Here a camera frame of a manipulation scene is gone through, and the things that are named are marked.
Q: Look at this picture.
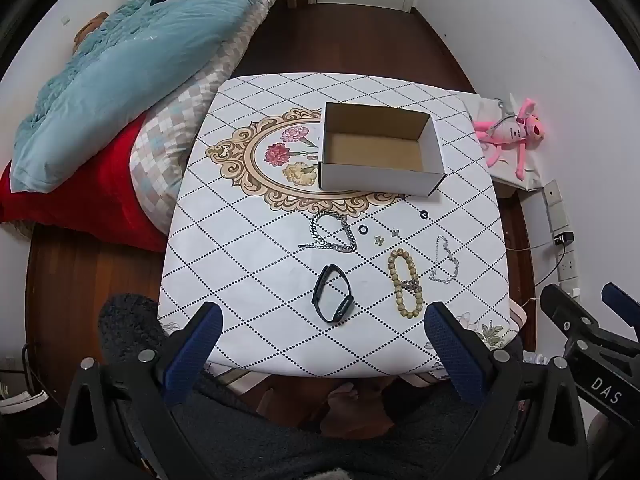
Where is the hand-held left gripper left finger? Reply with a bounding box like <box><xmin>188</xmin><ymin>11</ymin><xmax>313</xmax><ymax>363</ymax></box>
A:
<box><xmin>57</xmin><ymin>302</ymin><xmax>224</xmax><ymax>480</ymax></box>

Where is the thin silver chain bracelet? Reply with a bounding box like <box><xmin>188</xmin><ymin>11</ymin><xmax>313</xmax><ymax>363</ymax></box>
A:
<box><xmin>428</xmin><ymin>235</ymin><xmax>461</xmax><ymax>283</ymax></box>

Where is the white diamond-patterned tablecloth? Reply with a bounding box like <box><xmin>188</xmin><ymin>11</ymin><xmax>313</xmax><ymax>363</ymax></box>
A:
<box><xmin>159</xmin><ymin>72</ymin><xmax>521</xmax><ymax>378</ymax></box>

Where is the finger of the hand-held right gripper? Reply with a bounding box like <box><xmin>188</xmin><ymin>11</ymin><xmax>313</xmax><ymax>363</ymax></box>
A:
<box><xmin>601</xmin><ymin>282</ymin><xmax>640</xmax><ymax>323</ymax></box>
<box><xmin>539</xmin><ymin>284</ymin><xmax>640</xmax><ymax>361</ymax></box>

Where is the light blue quilt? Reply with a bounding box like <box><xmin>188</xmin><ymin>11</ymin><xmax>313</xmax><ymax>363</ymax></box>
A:
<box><xmin>10</xmin><ymin>0</ymin><xmax>301</xmax><ymax>193</ymax></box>

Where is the black cable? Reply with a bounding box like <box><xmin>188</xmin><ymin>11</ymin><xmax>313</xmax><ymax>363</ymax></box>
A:
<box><xmin>535</xmin><ymin>244</ymin><xmax>567</xmax><ymax>288</ymax></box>

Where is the black smart band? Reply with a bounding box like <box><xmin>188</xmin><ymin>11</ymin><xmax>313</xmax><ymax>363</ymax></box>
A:
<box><xmin>311</xmin><ymin>263</ymin><xmax>356</xmax><ymax>323</ymax></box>

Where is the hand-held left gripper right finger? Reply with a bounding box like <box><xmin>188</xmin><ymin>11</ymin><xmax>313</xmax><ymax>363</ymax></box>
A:
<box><xmin>424</xmin><ymin>301</ymin><xmax>591</xmax><ymax>480</ymax></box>

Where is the white cardboard box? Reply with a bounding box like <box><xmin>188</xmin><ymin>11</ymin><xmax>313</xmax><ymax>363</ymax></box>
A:
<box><xmin>318</xmin><ymin>102</ymin><xmax>447</xmax><ymax>197</ymax></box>

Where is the wooden bead bracelet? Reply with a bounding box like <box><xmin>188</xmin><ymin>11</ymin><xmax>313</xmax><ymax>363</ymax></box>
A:
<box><xmin>388</xmin><ymin>248</ymin><xmax>426</xmax><ymax>320</ymax></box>

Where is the pink plush toy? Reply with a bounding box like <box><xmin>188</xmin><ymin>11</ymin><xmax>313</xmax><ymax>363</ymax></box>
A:
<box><xmin>472</xmin><ymin>99</ymin><xmax>546</xmax><ymax>179</ymax></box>

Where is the thick silver chain bracelet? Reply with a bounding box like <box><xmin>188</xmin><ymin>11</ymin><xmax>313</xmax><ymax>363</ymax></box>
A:
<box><xmin>298</xmin><ymin>210</ymin><xmax>358</xmax><ymax>254</ymax></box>

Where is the white cloth bag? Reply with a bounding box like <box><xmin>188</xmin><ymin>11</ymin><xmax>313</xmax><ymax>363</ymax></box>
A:
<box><xmin>462</xmin><ymin>92</ymin><xmax>548</xmax><ymax>191</ymax></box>

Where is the brown pillow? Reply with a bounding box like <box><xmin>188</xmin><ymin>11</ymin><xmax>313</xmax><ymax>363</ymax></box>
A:
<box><xmin>75</xmin><ymin>11</ymin><xmax>110</xmax><ymax>43</ymax></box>

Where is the white wall socket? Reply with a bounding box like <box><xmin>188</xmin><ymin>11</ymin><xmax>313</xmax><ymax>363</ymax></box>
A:
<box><xmin>556</xmin><ymin>246</ymin><xmax>581</xmax><ymax>281</ymax></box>

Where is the dark grey fleece clothing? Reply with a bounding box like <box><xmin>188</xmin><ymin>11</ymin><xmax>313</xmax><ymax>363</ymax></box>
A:
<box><xmin>97</xmin><ymin>294</ymin><xmax>523</xmax><ymax>480</ymax></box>

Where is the red blanket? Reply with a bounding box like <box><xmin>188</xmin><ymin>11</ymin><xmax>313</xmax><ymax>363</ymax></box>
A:
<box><xmin>0</xmin><ymin>110</ymin><xmax>171</xmax><ymax>253</ymax></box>

